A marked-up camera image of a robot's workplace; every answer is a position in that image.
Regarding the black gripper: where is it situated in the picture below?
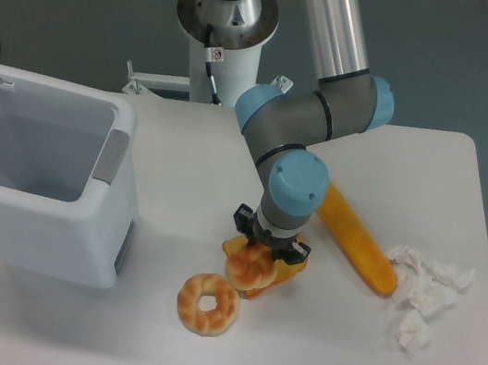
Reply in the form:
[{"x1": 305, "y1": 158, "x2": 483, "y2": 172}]
[{"x1": 233, "y1": 203, "x2": 311, "y2": 265}]

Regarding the round knotted bread roll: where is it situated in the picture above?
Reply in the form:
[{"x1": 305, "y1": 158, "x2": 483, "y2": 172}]
[{"x1": 226, "y1": 244, "x2": 277, "y2": 291}]

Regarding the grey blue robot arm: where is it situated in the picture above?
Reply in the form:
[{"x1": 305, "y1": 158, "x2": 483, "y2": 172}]
[{"x1": 177, "y1": 0, "x2": 395, "y2": 265}]

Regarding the orange toast slice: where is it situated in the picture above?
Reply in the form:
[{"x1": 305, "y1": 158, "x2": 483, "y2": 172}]
[{"x1": 222, "y1": 237, "x2": 306, "y2": 298}]

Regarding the long orange baguette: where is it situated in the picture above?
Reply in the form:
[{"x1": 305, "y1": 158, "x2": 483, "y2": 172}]
[{"x1": 317, "y1": 182, "x2": 397, "y2": 297}]

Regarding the crumpled white tissue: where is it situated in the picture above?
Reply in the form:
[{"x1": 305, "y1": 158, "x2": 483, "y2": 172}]
[{"x1": 385, "y1": 245, "x2": 476, "y2": 359}]

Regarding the white open trash bin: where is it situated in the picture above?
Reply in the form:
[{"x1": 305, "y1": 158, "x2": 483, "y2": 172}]
[{"x1": 0, "y1": 65, "x2": 139, "y2": 289}]

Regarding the ring shaped bread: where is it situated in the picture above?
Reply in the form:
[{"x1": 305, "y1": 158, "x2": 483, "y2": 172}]
[{"x1": 177, "y1": 273, "x2": 240, "y2": 337}]

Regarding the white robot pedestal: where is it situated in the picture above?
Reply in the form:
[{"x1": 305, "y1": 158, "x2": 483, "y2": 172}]
[{"x1": 120, "y1": 25, "x2": 299, "y2": 120}]

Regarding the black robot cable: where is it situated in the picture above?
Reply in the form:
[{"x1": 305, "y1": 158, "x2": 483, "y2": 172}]
[{"x1": 191, "y1": 20, "x2": 238, "y2": 108}]

